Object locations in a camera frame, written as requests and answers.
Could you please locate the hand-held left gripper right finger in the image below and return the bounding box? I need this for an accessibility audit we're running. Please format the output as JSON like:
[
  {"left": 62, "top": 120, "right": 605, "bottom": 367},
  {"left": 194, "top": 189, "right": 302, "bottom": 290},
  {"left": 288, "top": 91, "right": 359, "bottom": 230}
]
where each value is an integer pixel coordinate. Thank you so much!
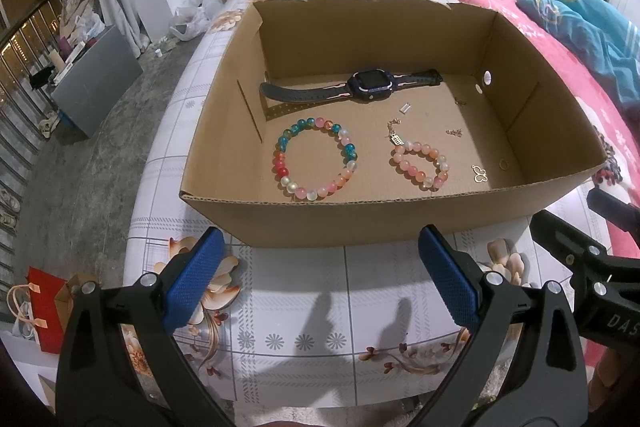
[{"left": 417, "top": 224, "right": 591, "bottom": 427}]

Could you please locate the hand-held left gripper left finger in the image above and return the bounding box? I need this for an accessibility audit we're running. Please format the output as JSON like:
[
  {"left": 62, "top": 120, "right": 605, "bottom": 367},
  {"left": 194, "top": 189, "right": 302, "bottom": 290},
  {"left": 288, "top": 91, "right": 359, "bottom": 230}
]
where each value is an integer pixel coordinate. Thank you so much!
[{"left": 55, "top": 226, "right": 236, "bottom": 427}]

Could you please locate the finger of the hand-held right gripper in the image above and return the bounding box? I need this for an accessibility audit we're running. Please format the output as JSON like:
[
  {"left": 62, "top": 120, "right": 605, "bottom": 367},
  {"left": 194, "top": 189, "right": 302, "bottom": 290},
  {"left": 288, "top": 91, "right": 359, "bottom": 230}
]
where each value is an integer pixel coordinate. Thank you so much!
[
  {"left": 530, "top": 209, "right": 609, "bottom": 289},
  {"left": 587, "top": 188, "right": 640, "bottom": 258}
]

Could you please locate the pink bead bracelet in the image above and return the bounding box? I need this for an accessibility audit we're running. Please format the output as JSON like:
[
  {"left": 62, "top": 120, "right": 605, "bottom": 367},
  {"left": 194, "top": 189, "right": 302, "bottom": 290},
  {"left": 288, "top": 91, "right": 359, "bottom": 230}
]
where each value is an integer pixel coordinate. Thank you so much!
[{"left": 385, "top": 119, "right": 451, "bottom": 192}]

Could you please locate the brown cardboard box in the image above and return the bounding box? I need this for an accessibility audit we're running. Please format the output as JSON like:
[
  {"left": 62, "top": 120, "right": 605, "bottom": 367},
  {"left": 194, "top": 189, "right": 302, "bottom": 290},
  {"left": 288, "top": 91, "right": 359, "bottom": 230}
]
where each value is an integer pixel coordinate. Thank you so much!
[{"left": 179, "top": 0, "right": 621, "bottom": 250}]

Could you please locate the multicolour bead bracelet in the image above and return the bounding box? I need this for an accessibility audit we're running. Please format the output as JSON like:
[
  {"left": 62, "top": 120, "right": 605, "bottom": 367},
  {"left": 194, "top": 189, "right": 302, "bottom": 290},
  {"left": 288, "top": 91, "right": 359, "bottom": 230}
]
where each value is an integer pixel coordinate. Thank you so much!
[{"left": 272, "top": 117, "right": 360, "bottom": 202}]

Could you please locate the black smart watch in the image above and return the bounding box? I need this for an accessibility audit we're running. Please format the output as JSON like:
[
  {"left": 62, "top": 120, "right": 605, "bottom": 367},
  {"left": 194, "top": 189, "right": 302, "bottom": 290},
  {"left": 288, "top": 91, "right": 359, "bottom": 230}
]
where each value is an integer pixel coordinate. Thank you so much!
[{"left": 259, "top": 68, "right": 443, "bottom": 104}]

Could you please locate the small brown carton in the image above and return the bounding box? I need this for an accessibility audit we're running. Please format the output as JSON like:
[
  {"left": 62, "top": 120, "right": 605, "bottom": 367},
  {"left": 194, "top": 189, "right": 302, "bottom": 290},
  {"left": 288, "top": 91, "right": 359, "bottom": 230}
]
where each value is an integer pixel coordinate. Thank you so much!
[{"left": 55, "top": 274, "right": 101, "bottom": 333}]

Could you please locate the red gift bag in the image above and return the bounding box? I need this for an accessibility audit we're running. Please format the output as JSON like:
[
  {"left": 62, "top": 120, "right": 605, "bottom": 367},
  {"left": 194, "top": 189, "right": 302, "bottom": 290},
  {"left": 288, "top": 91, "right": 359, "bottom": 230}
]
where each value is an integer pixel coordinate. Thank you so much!
[{"left": 7, "top": 267, "right": 66, "bottom": 355}]

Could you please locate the teal floral blanket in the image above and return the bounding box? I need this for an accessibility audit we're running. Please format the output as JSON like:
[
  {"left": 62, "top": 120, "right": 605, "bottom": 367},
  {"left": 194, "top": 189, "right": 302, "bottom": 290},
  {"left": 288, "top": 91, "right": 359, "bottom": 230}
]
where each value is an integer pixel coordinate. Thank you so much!
[{"left": 517, "top": 0, "right": 640, "bottom": 112}]

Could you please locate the beige slipper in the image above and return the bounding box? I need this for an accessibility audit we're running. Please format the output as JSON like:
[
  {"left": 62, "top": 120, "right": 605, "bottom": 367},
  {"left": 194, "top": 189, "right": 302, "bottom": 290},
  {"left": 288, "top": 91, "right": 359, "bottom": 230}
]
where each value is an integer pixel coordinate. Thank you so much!
[{"left": 37, "top": 114, "right": 63, "bottom": 138}]

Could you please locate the grey cabinet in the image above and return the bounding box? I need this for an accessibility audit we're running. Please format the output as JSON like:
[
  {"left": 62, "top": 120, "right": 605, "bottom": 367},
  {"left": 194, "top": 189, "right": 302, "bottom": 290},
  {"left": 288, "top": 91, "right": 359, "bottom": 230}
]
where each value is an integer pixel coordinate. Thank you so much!
[{"left": 52, "top": 24, "right": 145, "bottom": 138}]

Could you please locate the white plastic bag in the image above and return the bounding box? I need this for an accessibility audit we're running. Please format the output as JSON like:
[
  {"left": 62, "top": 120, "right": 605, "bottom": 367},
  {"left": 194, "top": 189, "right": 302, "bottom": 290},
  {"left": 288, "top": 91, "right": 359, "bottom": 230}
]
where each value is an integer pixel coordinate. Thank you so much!
[{"left": 169, "top": 0, "right": 216, "bottom": 42}]

